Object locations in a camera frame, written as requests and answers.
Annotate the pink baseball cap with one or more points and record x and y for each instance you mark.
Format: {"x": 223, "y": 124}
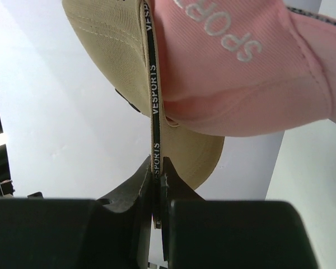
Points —
{"x": 245, "y": 68}

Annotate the beige baseball cap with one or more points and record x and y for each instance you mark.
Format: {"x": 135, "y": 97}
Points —
{"x": 120, "y": 38}

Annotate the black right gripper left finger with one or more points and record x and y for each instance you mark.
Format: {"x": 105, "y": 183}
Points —
{"x": 111, "y": 232}

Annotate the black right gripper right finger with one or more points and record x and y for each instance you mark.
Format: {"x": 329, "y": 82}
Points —
{"x": 197, "y": 233}

